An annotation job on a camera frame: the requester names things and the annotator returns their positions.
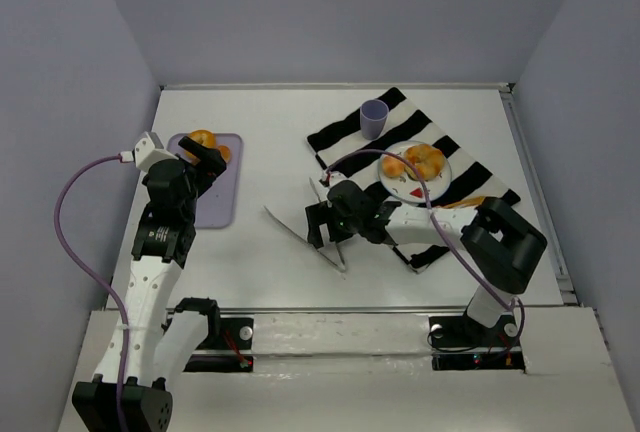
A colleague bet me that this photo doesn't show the metal food tongs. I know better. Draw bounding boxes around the metal food tongs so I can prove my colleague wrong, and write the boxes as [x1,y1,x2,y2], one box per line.
[263,176,348,276]

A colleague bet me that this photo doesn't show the small golden bread roll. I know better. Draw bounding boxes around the small golden bread roll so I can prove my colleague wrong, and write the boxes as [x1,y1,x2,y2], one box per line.
[381,156,405,179]

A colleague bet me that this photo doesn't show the large orange bread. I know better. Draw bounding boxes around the large orange bread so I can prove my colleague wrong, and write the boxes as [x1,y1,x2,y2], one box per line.
[404,144,446,181]

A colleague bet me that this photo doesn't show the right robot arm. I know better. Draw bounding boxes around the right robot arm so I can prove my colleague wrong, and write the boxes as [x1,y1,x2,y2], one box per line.
[305,180,547,328]

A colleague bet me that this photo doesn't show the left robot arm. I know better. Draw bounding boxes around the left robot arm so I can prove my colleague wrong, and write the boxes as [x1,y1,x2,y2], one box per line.
[71,132,227,431]

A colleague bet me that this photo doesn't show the lilac plastic tray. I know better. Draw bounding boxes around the lilac plastic tray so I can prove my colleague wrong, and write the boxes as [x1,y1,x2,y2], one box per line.
[195,133,244,229]

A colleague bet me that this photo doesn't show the watermelon pattern plate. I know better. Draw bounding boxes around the watermelon pattern plate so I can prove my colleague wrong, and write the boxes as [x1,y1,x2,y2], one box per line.
[378,141,452,205]

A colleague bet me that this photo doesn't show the black white striped cloth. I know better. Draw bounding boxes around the black white striped cloth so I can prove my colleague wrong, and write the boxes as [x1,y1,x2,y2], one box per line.
[306,86,522,276]

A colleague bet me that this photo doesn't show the lilac plastic cup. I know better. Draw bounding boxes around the lilac plastic cup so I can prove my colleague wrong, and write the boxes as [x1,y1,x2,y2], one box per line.
[359,99,389,141]

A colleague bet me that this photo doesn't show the orange plastic fork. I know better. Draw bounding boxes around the orange plastic fork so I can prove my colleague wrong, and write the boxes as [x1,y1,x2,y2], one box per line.
[439,196,487,209]

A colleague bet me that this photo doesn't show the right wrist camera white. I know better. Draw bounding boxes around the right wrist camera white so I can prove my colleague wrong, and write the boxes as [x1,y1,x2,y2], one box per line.
[319,170,347,189]

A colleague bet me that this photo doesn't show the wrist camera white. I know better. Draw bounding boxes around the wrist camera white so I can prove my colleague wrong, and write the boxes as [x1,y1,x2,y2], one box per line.
[319,170,347,189]
[119,131,177,173]

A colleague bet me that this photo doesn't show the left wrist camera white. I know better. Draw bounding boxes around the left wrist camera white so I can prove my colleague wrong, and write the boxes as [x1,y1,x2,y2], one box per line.
[119,131,177,173]

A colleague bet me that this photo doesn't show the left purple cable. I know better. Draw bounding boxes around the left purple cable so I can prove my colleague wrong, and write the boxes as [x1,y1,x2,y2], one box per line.
[53,151,132,431]

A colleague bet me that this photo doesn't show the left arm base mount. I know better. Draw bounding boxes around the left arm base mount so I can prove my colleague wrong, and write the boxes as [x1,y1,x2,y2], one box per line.
[184,316,254,373]

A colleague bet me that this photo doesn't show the metal table edge rail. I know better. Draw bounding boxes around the metal table edge rail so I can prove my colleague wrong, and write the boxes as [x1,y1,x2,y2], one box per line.
[160,82,512,93]

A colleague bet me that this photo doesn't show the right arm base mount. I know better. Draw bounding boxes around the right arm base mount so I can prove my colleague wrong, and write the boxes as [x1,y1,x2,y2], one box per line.
[427,315,525,372]

